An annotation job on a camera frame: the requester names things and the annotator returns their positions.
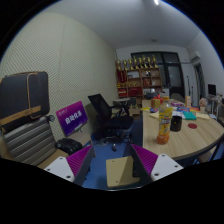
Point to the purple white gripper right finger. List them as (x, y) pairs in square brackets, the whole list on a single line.
[(150, 167)]

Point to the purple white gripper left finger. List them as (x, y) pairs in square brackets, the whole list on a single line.
[(75, 167)]

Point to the black bag on floor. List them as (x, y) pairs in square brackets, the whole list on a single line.
[(68, 145)]

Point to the wooden stool board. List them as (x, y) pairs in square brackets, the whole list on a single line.
[(119, 172)]

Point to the black cup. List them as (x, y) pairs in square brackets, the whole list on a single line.
[(176, 123)]

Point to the silver ribbed hard suitcase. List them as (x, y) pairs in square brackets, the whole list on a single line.
[(31, 143)]

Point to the purple sign board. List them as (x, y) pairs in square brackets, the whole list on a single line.
[(72, 117)]

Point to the yellow paper sheet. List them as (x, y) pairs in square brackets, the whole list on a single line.
[(154, 115)]

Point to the red round coaster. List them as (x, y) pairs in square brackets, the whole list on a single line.
[(192, 125)]

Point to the black office chair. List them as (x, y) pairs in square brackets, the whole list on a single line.
[(110, 127)]

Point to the orange juice plastic bottle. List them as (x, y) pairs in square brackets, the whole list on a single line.
[(165, 116)]

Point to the teal book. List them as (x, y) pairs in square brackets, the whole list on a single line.
[(189, 116)]

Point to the red box on table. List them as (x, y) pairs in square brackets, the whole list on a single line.
[(159, 99)]

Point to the dark suitcase with tan trim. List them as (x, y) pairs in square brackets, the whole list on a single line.
[(24, 97)]

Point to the wooden shelf with trophies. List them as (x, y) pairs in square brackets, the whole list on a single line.
[(136, 77)]

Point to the computer monitor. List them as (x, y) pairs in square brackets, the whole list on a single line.
[(211, 90)]

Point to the dark window door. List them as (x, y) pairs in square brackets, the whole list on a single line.
[(170, 70)]

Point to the wall air conditioner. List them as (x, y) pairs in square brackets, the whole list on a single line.
[(195, 56)]

